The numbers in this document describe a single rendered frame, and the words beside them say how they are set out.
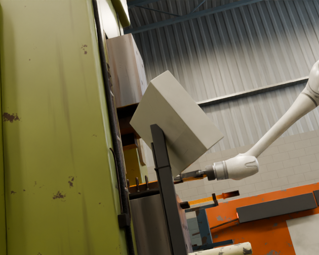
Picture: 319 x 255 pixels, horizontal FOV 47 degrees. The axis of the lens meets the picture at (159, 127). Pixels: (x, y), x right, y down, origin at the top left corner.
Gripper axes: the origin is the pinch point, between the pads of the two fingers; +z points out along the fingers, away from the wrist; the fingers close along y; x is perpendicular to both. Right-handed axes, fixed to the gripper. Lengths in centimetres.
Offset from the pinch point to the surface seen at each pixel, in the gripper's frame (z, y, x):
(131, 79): 11, -17, 50
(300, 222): -124, 341, -18
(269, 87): -219, 723, 337
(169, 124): -8, -66, 5
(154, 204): 8.9, -16.0, -12.5
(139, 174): 20.8, 22.5, 11.0
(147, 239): 14.0, -15.9, -26.9
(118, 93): 18, -17, 44
